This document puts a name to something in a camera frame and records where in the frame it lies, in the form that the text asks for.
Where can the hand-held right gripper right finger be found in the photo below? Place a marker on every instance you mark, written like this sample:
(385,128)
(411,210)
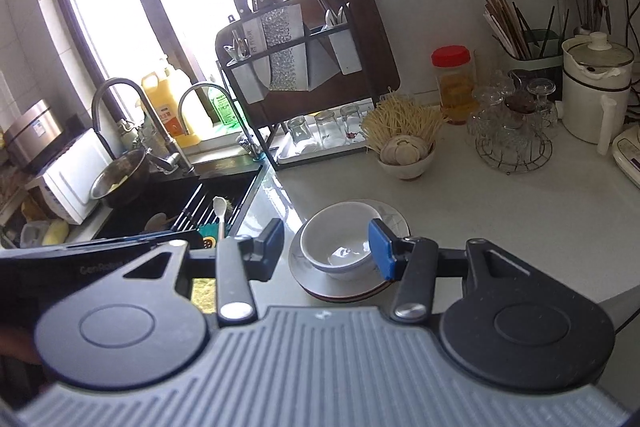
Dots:
(382,249)

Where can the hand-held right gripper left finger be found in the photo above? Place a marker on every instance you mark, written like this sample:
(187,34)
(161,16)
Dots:
(270,247)

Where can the floral plate dark rim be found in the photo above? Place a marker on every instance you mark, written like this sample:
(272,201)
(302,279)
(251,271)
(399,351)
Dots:
(350,299)

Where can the yellow sponge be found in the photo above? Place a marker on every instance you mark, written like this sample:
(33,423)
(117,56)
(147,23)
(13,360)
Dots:
(56,232)

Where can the white plastic spoon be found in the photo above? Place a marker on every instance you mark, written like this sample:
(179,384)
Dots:
(219,212)

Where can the teal patterned pad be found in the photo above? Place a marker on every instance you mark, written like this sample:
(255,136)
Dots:
(206,241)

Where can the yellow dishcloth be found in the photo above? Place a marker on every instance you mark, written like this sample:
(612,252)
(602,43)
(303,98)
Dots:
(204,297)

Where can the white bowl brown foot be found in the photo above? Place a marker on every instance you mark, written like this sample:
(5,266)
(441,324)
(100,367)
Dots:
(405,169)

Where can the sink drain rack rods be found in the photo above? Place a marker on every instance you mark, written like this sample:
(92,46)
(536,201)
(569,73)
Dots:
(192,207)

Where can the white countertop appliance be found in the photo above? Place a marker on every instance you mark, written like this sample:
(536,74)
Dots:
(70,182)

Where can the garlic bulbs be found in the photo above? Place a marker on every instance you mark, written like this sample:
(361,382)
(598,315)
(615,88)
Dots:
(405,149)

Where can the black dish rack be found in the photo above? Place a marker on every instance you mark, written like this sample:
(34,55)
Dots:
(270,142)

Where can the white drip tray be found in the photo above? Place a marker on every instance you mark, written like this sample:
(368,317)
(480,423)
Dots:
(320,153)

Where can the wooden ladle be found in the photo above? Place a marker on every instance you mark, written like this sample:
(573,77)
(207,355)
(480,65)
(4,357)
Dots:
(157,222)

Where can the black sink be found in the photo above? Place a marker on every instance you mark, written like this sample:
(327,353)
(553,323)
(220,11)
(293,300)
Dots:
(175,192)

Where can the steel pot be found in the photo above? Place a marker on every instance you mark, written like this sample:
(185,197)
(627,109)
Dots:
(120,179)

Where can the clear glass tumbler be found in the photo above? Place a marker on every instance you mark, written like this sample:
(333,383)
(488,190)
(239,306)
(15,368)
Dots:
(351,121)
(298,132)
(325,127)

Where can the dried noodle bundle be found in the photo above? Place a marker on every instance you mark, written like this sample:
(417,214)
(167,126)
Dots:
(400,119)

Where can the silver rice cooker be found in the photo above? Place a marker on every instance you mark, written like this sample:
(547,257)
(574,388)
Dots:
(27,137)

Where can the green dish soap bottle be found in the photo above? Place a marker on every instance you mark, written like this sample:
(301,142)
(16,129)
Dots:
(222,107)

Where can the chrome faucet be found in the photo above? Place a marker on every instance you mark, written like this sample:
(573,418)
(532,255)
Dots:
(187,99)

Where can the yellow detergent bottle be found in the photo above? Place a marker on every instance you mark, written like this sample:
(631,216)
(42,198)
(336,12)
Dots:
(167,107)

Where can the glass jar red lid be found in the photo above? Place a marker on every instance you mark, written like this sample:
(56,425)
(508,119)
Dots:
(454,87)

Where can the group of crystal glass cups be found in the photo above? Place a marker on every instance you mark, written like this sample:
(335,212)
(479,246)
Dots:
(510,112)

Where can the dark pull-down faucet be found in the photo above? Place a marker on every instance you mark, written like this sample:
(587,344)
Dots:
(140,102)

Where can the dark wooden cutting board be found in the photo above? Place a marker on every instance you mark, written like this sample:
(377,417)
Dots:
(375,57)

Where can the silver embossed board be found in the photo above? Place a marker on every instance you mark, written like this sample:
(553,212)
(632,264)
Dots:
(286,49)

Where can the white cutlery caddy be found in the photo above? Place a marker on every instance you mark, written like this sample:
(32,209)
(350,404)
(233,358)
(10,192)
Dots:
(346,52)

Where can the green white chopstick holder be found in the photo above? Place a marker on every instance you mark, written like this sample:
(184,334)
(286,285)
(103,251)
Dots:
(545,57)

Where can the bundle of chopsticks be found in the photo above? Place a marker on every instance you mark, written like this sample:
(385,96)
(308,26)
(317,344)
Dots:
(505,27)

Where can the white electric pot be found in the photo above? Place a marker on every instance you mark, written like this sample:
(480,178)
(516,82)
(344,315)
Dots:
(590,97)

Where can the glass kettle cream base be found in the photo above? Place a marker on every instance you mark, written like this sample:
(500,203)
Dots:
(627,152)

